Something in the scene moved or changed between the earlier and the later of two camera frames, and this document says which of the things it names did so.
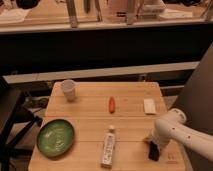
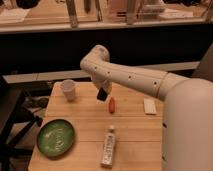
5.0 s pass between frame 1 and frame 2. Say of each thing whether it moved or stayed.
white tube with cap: stayed
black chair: stayed
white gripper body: moved
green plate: stayed
